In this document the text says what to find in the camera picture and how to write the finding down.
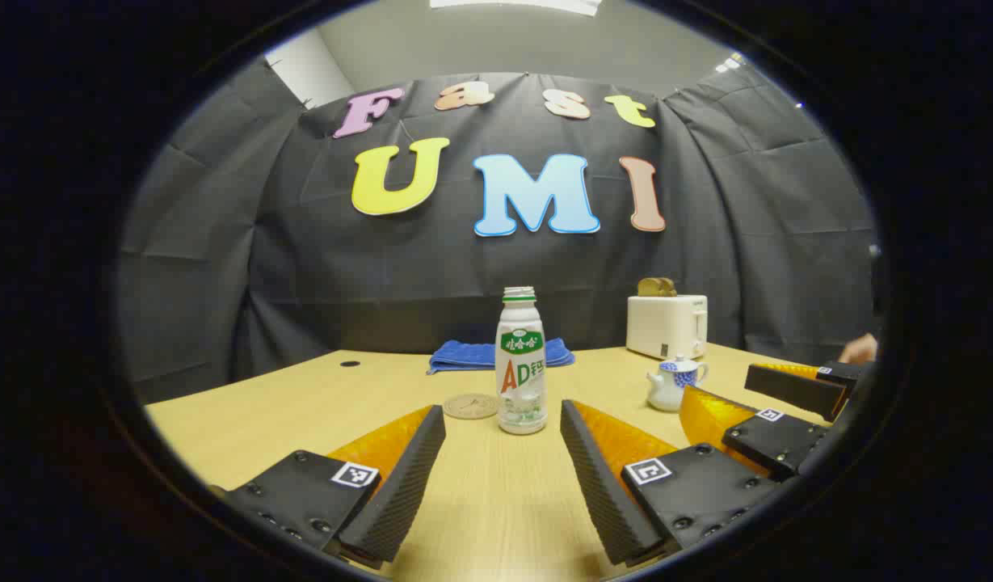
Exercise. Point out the round wooden coaster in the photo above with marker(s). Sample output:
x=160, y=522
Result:
x=470, y=406

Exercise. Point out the black backdrop cloth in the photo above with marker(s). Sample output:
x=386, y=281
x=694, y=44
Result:
x=706, y=242

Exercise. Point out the brown toast slice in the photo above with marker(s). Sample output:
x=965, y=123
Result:
x=648, y=287
x=668, y=287

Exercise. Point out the blue folded towel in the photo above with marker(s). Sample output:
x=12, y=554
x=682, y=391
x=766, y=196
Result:
x=472, y=356

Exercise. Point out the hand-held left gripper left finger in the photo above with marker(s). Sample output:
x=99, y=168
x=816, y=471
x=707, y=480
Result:
x=399, y=493

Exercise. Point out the white water bottle green label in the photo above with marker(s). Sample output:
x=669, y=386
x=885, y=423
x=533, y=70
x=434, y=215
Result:
x=520, y=380

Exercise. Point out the white blue patterned teacup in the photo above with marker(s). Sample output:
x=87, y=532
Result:
x=667, y=396

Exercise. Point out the white toaster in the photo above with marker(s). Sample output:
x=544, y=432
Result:
x=664, y=325

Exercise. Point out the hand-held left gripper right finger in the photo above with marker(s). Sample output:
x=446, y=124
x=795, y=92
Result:
x=601, y=493

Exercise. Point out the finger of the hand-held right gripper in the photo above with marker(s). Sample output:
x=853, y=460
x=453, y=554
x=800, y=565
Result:
x=775, y=444
x=795, y=392

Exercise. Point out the ceiling light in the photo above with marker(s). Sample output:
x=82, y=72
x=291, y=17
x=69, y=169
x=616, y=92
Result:
x=516, y=5

